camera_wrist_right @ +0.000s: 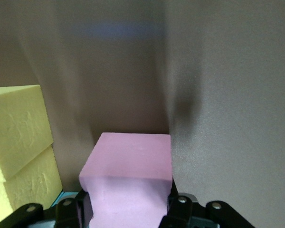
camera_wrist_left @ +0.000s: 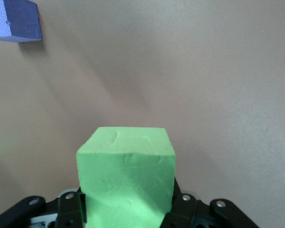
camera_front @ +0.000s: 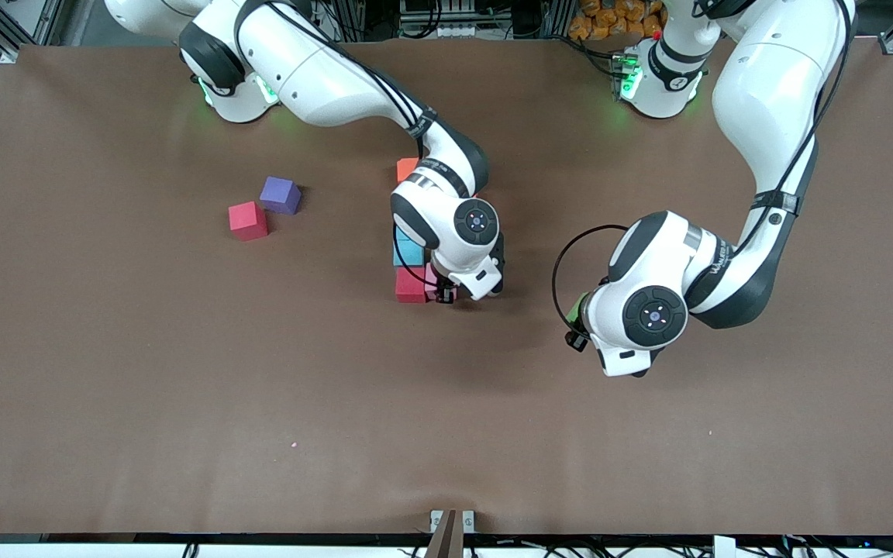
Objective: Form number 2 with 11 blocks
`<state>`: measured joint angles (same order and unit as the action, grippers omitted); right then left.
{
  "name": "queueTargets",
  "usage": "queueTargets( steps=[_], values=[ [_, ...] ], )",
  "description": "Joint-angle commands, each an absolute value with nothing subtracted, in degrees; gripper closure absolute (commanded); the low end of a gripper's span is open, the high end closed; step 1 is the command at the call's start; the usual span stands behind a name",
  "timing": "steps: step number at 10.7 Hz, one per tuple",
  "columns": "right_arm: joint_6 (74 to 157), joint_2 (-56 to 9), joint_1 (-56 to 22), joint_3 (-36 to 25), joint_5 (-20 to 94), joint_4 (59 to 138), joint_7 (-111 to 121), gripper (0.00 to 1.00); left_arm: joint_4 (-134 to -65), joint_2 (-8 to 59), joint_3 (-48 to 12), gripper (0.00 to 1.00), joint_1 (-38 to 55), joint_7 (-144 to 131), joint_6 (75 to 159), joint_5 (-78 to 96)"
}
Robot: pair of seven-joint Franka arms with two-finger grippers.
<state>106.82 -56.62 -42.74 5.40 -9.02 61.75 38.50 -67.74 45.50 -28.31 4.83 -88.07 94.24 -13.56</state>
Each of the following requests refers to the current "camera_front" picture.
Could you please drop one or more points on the pink foam cube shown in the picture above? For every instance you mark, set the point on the pink foam cube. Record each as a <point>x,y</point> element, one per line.
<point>431,276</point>

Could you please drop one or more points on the green foam cube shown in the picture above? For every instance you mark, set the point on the green foam cube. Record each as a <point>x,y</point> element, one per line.
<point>578,308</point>

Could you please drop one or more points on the red foam cube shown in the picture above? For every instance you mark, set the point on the red foam cube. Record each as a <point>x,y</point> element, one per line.
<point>409,287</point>
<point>248,222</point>

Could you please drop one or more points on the blue foam cube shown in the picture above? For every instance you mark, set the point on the blue foam cube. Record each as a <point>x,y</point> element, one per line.
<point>409,254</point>

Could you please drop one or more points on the orange foam cube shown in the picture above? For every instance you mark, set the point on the orange foam cube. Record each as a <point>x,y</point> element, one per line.
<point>405,169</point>

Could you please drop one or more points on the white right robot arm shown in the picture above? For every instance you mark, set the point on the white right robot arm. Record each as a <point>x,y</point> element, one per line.
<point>322,70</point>

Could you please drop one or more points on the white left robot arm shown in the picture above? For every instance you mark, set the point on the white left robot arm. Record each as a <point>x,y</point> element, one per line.
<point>772,93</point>

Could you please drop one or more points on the purple foam cube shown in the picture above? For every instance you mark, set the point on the purple foam cube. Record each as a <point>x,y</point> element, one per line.
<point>280,194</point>

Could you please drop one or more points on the white electronics unit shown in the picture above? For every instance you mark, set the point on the white electronics unit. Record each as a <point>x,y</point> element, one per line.
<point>454,31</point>

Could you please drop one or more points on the bag of orange items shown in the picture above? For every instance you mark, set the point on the bag of orange items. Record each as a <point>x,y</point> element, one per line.
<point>609,19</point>

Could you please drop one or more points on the silver table edge bracket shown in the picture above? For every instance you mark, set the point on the silver table edge bracket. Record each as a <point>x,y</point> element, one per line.
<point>436,518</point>

